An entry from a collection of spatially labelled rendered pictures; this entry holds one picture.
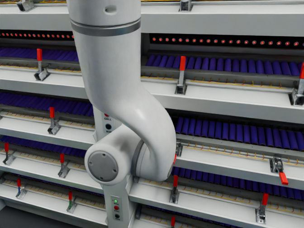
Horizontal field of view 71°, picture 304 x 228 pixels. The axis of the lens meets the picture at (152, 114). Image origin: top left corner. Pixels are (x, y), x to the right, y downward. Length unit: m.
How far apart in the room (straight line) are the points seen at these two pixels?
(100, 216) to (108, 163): 0.62
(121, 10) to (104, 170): 0.26
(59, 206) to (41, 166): 0.20
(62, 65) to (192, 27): 0.43
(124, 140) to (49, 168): 0.59
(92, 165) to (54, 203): 0.71
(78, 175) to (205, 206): 0.48
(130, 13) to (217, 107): 0.36
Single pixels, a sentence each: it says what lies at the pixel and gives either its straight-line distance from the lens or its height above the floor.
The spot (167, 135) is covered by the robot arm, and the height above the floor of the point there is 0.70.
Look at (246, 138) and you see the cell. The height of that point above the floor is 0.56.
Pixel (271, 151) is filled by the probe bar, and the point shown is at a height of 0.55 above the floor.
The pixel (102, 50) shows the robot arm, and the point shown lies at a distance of 0.28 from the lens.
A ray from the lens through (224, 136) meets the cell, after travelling 0.67.
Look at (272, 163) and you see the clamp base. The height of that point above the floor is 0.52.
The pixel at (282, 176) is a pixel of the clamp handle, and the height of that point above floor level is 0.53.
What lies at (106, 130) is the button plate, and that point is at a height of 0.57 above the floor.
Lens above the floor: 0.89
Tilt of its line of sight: 25 degrees down
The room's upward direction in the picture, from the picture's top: straight up
